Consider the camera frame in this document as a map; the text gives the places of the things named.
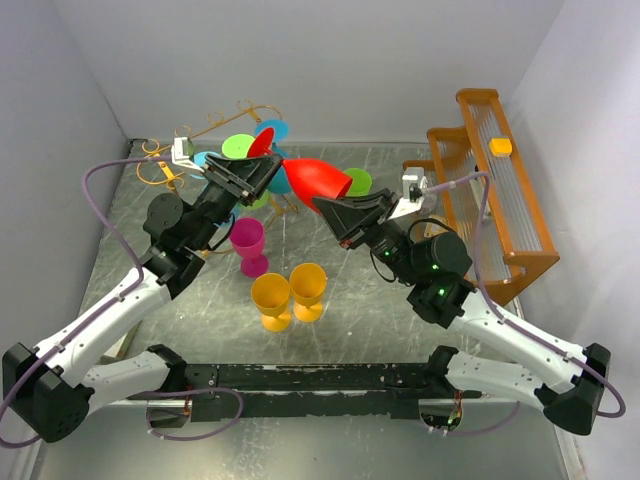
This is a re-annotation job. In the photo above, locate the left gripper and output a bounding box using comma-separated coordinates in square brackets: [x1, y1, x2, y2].
[188, 151, 282, 250]

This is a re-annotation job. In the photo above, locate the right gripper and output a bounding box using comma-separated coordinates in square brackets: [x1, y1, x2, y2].
[309, 189, 422, 287]

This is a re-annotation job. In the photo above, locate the dark blue wine glass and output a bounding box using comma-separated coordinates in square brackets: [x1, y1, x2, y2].
[254, 119, 292, 195]

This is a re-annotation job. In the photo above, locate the green wine glass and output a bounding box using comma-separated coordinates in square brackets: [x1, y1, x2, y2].
[344, 168, 373, 197]
[221, 133, 270, 210]

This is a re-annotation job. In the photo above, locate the red wine glass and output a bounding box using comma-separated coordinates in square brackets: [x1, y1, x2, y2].
[242, 127, 353, 212]

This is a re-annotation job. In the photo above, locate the light blue wine glass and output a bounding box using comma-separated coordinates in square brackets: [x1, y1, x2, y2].
[192, 151, 241, 221]

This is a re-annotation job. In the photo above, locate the magenta wine glass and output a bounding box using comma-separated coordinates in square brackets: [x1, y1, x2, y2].
[229, 217, 269, 278]

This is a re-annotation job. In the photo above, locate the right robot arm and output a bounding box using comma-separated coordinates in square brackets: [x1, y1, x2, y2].
[312, 189, 611, 436]

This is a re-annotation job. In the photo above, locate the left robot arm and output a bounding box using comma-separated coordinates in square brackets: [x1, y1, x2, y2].
[1, 154, 283, 443]

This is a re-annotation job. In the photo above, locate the right orange wine glass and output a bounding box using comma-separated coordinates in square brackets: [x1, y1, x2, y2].
[289, 263, 327, 323]

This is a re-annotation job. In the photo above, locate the orange wine glass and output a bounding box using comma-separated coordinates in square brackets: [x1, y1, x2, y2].
[251, 273, 291, 333]
[289, 263, 327, 323]

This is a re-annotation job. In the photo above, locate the left orange wine glass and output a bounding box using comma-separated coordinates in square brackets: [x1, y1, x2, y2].
[251, 273, 291, 333]

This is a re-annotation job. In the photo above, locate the white item on rack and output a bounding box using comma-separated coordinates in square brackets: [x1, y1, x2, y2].
[470, 177, 493, 222]

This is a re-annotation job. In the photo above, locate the orange wooden tiered rack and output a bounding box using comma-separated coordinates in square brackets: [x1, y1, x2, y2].
[403, 88, 559, 306]

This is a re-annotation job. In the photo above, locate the yellow cube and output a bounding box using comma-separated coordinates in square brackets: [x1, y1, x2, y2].
[488, 136, 513, 158]

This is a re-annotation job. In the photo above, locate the white box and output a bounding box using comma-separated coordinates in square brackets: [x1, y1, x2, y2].
[100, 323, 139, 364]

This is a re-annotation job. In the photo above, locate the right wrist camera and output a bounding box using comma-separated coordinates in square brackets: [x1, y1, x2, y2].
[388, 167, 438, 220]

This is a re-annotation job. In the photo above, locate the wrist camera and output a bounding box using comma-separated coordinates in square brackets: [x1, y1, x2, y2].
[388, 167, 438, 220]
[171, 137, 204, 174]

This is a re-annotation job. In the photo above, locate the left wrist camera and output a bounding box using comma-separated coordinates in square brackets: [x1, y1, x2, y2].
[171, 137, 204, 174]

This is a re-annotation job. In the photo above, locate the gold wire glass rack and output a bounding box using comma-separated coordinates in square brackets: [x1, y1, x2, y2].
[136, 99, 299, 229]

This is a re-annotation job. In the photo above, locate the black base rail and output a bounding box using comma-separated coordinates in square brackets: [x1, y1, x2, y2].
[182, 363, 454, 422]

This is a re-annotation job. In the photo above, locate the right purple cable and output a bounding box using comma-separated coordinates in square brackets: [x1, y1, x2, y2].
[422, 171, 627, 419]

